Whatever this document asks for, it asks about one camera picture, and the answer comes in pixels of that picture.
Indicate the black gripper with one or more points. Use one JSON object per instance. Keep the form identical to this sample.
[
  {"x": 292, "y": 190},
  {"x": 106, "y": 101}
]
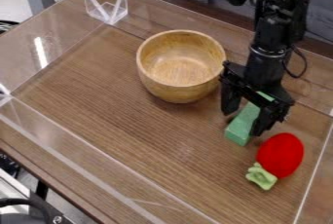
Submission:
[{"x": 268, "y": 95}]

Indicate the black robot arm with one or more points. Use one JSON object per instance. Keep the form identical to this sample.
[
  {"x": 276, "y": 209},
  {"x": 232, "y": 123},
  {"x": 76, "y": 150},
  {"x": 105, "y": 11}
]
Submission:
[{"x": 280, "y": 25}]

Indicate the green rectangular block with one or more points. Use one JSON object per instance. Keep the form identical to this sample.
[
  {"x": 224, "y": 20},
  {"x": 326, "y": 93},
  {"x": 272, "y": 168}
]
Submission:
[{"x": 239, "y": 130}]

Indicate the black table leg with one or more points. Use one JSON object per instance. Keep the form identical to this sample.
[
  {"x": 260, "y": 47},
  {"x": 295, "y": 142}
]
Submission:
[{"x": 42, "y": 190}]

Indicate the clear acrylic corner bracket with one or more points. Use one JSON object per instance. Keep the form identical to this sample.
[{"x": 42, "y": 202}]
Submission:
[{"x": 106, "y": 12}]

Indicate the red plush strawberry toy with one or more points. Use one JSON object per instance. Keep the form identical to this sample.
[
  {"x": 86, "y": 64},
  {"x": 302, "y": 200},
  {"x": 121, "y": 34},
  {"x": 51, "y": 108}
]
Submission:
[{"x": 279, "y": 159}]

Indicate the brown wooden bowl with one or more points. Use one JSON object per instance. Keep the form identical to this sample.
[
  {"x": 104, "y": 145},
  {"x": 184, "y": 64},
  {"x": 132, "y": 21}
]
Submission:
[{"x": 180, "y": 63}]

